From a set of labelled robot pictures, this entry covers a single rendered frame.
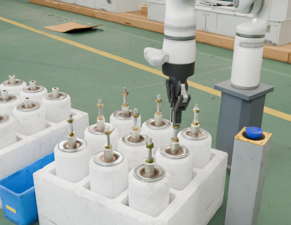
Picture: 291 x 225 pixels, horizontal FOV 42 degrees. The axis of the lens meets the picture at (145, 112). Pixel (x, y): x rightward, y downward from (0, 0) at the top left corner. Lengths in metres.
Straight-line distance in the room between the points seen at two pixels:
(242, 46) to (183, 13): 0.46
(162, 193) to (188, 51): 0.32
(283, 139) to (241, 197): 0.72
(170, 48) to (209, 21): 2.45
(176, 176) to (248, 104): 0.43
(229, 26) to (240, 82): 1.90
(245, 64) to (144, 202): 0.60
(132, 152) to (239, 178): 0.28
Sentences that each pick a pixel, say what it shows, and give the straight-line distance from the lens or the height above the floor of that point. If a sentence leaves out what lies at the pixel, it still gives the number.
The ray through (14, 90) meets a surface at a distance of 1.47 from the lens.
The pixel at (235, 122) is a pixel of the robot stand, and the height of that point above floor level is 0.19.
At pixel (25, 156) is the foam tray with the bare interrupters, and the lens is 1.21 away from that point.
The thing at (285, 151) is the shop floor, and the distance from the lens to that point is 1.57.
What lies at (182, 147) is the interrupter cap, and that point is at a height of 0.25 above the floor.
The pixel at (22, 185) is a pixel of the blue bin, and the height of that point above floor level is 0.07.
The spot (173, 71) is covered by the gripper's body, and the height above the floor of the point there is 0.47.
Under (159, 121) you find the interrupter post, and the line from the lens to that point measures 1.08.
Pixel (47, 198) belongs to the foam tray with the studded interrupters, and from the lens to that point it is 1.04.
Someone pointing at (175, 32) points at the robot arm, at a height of 0.56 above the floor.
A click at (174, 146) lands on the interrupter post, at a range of 0.94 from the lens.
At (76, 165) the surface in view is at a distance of 0.97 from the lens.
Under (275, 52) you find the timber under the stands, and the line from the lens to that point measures 2.85.
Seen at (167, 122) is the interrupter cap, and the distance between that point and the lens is 1.10.
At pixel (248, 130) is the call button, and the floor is 0.33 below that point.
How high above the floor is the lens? 0.72
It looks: 24 degrees down
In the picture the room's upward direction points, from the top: 1 degrees clockwise
